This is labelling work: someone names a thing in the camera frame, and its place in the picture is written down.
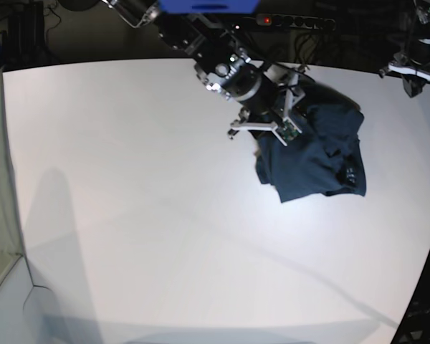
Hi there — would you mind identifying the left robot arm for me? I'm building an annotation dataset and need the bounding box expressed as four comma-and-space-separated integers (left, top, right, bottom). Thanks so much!
378, 1, 430, 98

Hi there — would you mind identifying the black power strip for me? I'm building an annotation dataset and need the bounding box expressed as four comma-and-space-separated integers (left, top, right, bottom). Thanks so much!
256, 14, 336, 31

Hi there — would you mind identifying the dark blue t-shirt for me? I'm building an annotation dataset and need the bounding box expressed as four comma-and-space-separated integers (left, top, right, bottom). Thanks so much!
255, 81, 366, 202

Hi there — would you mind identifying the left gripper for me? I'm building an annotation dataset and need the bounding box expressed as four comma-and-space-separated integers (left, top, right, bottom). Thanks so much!
378, 53, 430, 98

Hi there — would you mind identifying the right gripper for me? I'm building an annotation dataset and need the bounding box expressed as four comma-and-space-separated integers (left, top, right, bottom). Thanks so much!
227, 65, 305, 140

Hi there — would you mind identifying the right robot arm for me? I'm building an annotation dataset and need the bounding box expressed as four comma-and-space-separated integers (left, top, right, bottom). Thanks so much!
106, 1, 305, 145

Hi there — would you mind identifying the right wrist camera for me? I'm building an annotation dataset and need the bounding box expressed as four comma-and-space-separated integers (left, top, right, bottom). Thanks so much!
272, 120, 302, 146

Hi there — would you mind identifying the blue box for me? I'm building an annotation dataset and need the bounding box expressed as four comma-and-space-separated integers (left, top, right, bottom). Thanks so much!
159, 0, 259, 14

